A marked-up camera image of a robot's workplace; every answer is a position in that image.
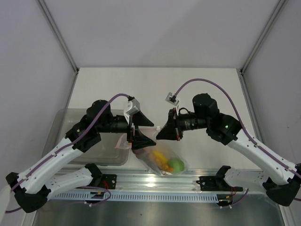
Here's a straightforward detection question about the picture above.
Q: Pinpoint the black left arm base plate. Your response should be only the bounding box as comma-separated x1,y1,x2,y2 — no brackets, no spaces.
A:
100,174,117,190

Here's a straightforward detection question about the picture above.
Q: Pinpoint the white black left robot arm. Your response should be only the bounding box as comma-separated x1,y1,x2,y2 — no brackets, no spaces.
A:
6,97,156,213

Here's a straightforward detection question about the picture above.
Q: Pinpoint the green toy lime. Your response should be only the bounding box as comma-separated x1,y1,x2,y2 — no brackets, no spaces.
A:
167,158,185,174

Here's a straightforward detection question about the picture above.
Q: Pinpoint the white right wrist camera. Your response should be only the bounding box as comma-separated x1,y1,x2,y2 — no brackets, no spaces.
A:
166,92,180,112

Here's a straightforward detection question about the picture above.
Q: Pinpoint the clear grey plastic bin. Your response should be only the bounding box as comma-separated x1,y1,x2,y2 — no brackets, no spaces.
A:
42,108,129,166

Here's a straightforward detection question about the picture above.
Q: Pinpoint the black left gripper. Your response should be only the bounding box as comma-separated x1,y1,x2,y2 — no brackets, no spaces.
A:
97,111,156,149

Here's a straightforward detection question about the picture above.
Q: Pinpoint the right aluminium frame post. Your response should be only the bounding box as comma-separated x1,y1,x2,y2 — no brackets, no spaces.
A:
239,0,289,74

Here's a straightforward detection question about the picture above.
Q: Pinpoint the white slotted cable duct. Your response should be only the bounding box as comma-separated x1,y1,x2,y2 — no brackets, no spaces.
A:
52,191,219,203

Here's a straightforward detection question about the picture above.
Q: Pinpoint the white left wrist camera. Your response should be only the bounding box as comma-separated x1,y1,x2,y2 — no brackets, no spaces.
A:
123,96,140,123

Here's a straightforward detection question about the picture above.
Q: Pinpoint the clear pink zip top bag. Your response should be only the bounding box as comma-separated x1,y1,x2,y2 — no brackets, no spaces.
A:
115,127,187,176

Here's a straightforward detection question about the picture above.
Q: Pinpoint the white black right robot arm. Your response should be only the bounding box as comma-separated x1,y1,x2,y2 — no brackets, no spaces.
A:
156,93,301,207

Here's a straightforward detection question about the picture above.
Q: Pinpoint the orange toy food piece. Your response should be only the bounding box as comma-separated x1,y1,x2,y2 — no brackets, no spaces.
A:
161,164,174,173

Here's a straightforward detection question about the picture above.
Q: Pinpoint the aluminium frame post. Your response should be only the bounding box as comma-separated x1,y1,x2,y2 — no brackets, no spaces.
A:
239,0,289,74
37,0,79,74

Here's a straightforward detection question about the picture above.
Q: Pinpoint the left aluminium frame post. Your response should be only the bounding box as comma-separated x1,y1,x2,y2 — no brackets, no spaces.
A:
37,0,79,74

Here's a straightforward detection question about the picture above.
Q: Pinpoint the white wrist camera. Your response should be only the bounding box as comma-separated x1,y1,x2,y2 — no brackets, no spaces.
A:
166,92,180,112
123,96,140,123

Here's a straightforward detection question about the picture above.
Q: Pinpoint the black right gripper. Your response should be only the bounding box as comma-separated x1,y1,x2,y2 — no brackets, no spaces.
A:
156,108,209,141

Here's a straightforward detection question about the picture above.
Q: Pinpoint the yellow toy fruit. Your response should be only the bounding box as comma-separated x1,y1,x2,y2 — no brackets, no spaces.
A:
152,151,167,164

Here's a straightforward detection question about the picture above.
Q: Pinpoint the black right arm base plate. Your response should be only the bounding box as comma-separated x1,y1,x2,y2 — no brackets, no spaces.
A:
196,176,243,192

